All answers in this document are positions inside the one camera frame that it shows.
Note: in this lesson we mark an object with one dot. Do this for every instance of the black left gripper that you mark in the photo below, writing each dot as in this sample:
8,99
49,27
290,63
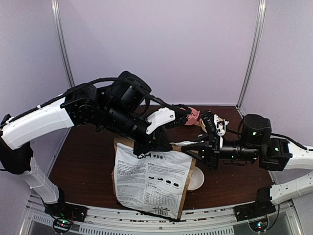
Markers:
153,143

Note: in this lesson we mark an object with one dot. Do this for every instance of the right aluminium corner post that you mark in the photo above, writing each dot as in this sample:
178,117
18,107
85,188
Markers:
259,25

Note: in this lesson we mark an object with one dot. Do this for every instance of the aluminium corner post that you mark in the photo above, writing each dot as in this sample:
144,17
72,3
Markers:
259,25
62,43

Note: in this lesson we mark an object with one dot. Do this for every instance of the front aluminium frame rail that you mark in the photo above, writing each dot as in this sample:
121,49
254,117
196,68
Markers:
211,221

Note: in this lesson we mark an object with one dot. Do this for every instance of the dog food bag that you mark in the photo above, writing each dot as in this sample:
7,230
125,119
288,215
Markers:
153,183

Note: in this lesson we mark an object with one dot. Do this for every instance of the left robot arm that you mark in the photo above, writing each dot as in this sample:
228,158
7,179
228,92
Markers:
111,107

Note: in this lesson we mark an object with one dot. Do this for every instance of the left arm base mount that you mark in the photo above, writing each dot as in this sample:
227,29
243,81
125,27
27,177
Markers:
64,214

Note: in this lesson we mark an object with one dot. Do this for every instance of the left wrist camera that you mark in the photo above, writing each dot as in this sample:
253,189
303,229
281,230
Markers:
167,117

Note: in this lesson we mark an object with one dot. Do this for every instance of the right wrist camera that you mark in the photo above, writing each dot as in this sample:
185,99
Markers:
212,124

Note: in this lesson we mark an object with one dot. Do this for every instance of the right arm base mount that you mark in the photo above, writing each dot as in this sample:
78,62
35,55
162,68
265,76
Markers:
257,212

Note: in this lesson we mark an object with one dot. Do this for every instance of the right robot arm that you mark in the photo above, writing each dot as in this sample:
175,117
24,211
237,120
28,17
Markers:
289,153

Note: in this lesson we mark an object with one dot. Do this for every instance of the white ceramic bowl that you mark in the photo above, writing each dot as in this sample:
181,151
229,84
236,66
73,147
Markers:
197,179

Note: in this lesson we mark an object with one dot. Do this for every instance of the left aluminium corner post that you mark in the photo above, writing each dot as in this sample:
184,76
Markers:
62,43

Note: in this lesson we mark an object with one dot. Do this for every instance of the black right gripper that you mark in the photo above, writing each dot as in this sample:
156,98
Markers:
212,156

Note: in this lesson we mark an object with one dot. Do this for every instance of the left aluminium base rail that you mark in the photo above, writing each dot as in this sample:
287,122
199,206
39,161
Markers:
57,151

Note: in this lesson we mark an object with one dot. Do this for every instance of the pink pet bowl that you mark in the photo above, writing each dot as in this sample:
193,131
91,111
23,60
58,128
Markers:
193,118

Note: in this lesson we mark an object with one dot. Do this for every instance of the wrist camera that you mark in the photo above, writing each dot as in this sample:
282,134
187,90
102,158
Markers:
167,117
212,124

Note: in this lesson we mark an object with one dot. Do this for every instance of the cream pet bowl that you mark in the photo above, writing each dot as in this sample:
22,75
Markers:
221,125

